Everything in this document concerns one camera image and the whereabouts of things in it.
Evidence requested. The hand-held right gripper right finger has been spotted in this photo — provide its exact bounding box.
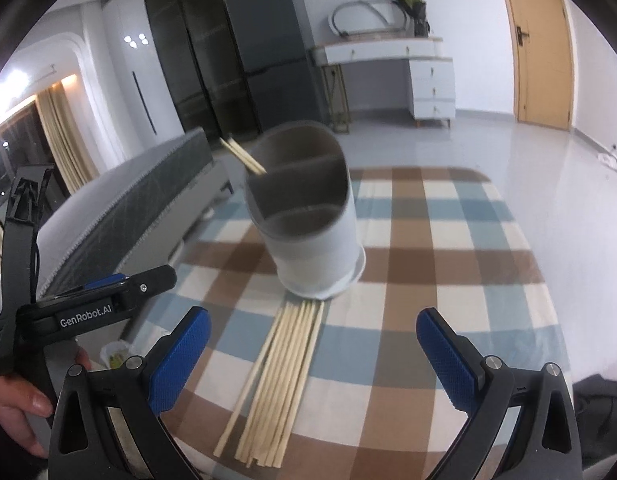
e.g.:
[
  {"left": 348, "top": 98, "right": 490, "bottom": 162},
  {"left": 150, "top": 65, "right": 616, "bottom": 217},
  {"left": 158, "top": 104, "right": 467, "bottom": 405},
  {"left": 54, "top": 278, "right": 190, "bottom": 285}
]
[{"left": 416, "top": 308, "right": 582, "bottom": 480}]

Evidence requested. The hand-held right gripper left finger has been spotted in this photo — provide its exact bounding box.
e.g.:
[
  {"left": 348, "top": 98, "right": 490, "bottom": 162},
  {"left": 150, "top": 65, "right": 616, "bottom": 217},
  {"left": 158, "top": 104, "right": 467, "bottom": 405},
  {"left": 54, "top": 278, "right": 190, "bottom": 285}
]
[{"left": 48, "top": 305, "right": 212, "bottom": 480}]

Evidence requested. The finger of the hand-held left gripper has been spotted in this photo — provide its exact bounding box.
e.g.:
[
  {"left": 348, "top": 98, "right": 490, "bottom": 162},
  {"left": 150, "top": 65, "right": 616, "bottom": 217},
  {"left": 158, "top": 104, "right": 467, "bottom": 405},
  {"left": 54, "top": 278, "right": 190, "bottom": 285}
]
[
  {"left": 83, "top": 273, "right": 130, "bottom": 292},
  {"left": 116, "top": 265, "right": 178, "bottom": 311}
]

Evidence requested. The row of wooden chopsticks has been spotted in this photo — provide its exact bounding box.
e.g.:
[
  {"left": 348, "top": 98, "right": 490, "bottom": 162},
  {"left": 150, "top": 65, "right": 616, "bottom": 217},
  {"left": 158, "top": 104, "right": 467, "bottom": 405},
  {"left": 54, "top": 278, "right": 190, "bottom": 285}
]
[{"left": 213, "top": 299, "right": 325, "bottom": 468}]

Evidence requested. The wooden chopstick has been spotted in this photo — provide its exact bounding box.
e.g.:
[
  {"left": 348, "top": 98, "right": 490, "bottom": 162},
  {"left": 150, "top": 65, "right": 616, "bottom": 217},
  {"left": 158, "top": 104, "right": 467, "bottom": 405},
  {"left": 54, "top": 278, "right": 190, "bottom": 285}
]
[
  {"left": 226, "top": 135, "right": 268, "bottom": 175},
  {"left": 219, "top": 139, "right": 263, "bottom": 177}
]

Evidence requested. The grey cylindrical utensil holder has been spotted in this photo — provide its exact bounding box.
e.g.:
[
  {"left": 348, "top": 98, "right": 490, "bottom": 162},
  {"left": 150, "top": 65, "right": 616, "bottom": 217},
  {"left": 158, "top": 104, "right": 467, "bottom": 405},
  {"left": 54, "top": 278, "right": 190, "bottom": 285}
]
[{"left": 243, "top": 121, "right": 367, "bottom": 300}]

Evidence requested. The person's left hand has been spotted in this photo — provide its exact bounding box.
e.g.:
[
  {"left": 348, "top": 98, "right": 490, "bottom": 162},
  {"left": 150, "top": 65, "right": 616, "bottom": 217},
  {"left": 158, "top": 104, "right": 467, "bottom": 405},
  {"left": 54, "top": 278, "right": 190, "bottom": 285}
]
[{"left": 0, "top": 371, "right": 55, "bottom": 460}]

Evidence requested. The white plastic bag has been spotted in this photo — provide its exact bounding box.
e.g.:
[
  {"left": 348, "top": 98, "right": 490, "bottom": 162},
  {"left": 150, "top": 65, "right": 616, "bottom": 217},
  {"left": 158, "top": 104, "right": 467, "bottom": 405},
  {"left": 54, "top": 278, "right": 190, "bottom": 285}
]
[{"left": 99, "top": 341, "right": 134, "bottom": 372}]

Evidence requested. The grey bed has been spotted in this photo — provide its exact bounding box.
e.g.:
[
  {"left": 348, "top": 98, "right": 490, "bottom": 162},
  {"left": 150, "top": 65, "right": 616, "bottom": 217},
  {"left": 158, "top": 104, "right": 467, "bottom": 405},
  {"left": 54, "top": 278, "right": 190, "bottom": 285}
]
[{"left": 36, "top": 127, "right": 234, "bottom": 301}]

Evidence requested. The checked tablecloth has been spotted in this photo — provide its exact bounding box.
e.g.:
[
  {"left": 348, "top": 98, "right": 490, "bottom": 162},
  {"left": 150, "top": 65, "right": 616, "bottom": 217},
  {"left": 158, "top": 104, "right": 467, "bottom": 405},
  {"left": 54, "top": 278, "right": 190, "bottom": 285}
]
[{"left": 123, "top": 166, "right": 564, "bottom": 480}]

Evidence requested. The beige curtain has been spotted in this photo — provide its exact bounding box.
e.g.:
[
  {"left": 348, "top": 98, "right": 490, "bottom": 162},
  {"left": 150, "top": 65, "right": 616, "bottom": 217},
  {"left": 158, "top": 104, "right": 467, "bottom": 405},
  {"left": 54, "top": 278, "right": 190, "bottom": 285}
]
[{"left": 36, "top": 82, "right": 102, "bottom": 196}]

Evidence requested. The dark cloth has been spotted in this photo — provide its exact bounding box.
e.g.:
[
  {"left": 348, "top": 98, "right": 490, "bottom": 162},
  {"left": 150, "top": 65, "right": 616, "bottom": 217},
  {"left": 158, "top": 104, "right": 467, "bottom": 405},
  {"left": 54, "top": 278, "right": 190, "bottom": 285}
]
[{"left": 571, "top": 372, "right": 617, "bottom": 476}]

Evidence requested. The white wardrobe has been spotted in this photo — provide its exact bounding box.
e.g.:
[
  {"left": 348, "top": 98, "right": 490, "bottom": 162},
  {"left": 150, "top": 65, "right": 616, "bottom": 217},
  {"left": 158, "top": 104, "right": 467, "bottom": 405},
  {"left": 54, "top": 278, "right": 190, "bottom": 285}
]
[{"left": 78, "top": 0, "right": 189, "bottom": 171}]

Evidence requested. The dark wardrobe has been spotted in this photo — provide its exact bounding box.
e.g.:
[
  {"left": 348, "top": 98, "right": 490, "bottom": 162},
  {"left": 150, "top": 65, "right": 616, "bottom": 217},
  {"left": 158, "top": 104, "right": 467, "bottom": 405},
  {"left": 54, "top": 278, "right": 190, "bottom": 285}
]
[{"left": 141, "top": 0, "right": 262, "bottom": 136}]

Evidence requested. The dark grey refrigerator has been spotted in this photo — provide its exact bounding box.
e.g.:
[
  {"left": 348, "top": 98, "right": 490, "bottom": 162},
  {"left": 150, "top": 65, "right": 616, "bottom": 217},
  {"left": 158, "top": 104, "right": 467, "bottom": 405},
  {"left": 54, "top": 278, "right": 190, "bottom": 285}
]
[{"left": 223, "top": 0, "right": 334, "bottom": 133}]

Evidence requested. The white desk with drawers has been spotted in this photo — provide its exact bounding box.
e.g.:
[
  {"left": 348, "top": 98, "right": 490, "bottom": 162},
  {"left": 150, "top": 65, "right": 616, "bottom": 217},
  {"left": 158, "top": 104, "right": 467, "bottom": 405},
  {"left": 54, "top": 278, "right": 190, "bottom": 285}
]
[{"left": 313, "top": 36, "right": 457, "bottom": 131}]

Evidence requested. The wooden door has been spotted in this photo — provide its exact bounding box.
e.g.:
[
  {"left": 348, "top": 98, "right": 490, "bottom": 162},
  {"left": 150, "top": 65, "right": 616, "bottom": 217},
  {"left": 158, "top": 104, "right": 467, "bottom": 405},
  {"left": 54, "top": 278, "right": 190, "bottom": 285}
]
[{"left": 493, "top": 0, "right": 575, "bottom": 133}]

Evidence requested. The green and black bag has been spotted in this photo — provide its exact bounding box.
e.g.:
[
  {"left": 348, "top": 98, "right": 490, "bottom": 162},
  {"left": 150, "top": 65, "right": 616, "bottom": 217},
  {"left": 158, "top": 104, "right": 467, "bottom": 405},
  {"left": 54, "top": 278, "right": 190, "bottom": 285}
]
[{"left": 395, "top": 0, "right": 430, "bottom": 38}]

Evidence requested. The gold frame side table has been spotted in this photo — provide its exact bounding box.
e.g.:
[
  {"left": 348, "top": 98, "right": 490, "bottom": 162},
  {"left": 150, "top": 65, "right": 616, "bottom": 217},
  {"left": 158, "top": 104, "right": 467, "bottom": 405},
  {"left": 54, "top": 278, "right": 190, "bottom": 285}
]
[{"left": 321, "top": 62, "right": 352, "bottom": 133}]

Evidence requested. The grey oval frame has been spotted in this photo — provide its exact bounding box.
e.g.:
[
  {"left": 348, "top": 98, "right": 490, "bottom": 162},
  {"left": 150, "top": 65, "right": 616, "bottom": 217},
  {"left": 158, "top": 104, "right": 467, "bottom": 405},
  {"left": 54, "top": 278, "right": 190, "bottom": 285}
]
[{"left": 329, "top": 0, "right": 409, "bottom": 41}]

